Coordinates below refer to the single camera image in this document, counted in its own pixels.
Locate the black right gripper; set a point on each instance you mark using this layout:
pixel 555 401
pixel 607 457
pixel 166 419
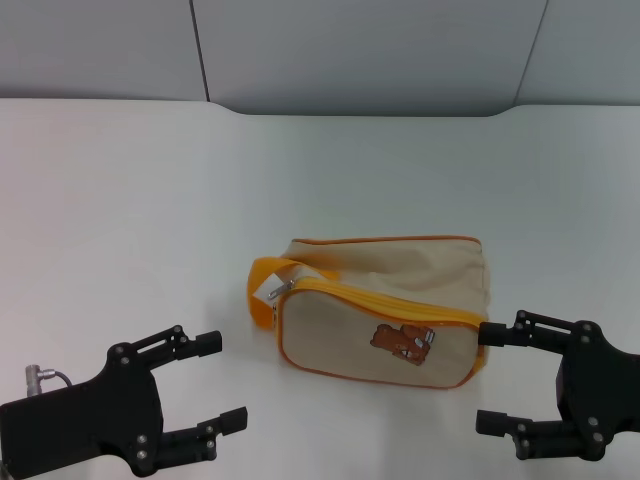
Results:
pixel 595 390

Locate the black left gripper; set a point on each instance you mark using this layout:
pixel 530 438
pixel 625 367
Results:
pixel 125 400

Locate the beige food bag orange trim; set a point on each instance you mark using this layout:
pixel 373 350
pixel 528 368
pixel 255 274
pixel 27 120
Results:
pixel 350 325

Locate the silver zipper pull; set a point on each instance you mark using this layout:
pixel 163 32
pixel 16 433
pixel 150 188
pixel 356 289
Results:
pixel 280 290

